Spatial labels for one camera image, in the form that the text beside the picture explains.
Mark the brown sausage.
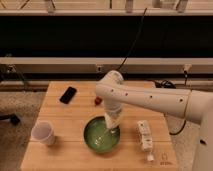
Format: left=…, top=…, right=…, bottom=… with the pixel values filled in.
left=94, top=96, right=102, bottom=105

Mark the black chair base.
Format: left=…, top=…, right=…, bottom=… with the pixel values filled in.
left=0, top=114, right=20, bottom=125

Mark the white paper cup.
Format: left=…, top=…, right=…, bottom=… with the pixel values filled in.
left=31, top=121, right=55, bottom=146

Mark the white sponge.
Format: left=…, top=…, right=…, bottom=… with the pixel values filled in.
left=105, top=115, right=120, bottom=129

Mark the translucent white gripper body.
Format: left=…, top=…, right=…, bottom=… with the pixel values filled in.
left=104, top=108, right=123, bottom=129

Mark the green ceramic bowl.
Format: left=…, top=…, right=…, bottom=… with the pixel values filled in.
left=83, top=116, right=120, bottom=154

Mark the black hanging cable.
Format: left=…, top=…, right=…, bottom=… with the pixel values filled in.
left=116, top=7, right=148, bottom=72

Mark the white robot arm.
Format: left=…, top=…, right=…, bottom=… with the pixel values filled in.
left=95, top=70, right=213, bottom=171

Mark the black smartphone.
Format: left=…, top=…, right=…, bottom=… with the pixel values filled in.
left=59, top=87, right=77, bottom=104

